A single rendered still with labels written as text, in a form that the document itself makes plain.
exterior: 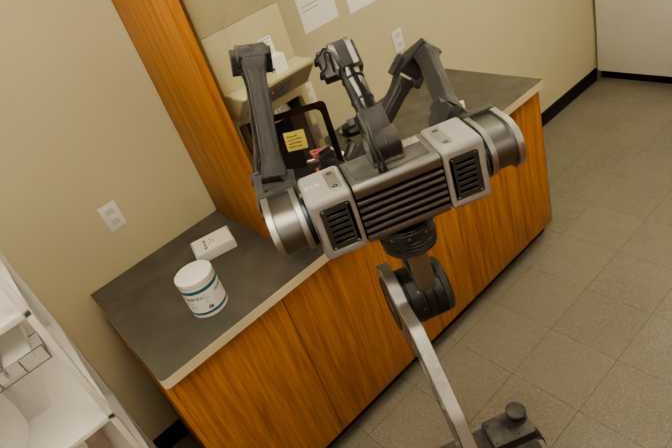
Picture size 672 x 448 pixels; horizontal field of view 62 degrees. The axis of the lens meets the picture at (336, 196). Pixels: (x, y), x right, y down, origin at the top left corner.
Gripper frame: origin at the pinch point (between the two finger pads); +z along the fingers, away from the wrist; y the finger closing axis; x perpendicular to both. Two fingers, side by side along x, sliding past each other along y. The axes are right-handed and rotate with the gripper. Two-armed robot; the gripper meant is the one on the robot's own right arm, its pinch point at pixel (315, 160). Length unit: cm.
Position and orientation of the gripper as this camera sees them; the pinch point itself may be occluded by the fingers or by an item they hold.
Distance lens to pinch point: 201.1
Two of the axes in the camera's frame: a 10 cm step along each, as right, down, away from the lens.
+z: -6.2, -2.7, 7.4
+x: -7.3, 5.4, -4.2
